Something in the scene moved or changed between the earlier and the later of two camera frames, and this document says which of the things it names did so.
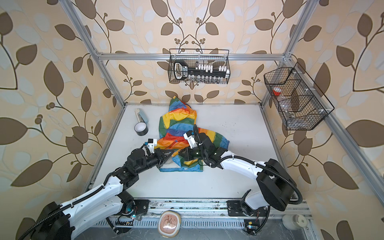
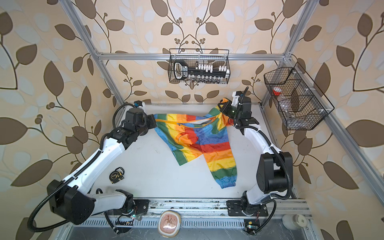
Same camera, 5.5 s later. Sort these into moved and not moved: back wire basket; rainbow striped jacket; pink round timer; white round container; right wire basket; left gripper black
Moved: left gripper black; rainbow striped jacket
Not moved: pink round timer; right wire basket; back wire basket; white round container
